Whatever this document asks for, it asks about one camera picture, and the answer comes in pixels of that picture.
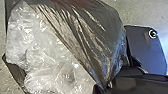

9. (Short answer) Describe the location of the black plastic trash bag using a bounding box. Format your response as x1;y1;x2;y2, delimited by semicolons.
1;0;132;94

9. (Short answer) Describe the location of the round base indicator light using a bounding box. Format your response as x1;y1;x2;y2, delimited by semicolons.
148;29;159;40

